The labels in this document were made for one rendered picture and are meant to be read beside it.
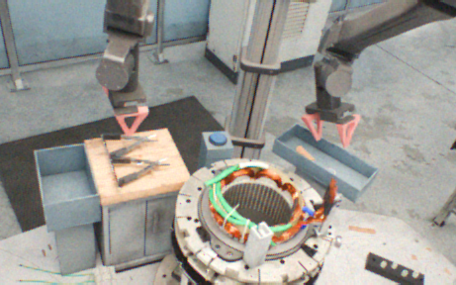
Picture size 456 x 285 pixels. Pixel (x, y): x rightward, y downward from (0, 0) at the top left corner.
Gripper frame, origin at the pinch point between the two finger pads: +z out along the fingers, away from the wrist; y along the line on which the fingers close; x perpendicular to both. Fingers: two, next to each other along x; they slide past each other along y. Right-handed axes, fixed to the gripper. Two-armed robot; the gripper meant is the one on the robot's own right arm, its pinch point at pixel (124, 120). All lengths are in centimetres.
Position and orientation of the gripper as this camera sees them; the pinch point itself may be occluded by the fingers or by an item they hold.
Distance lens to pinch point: 101.2
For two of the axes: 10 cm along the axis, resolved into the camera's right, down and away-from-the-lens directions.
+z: -1.5, 7.5, 6.4
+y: 4.2, 6.4, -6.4
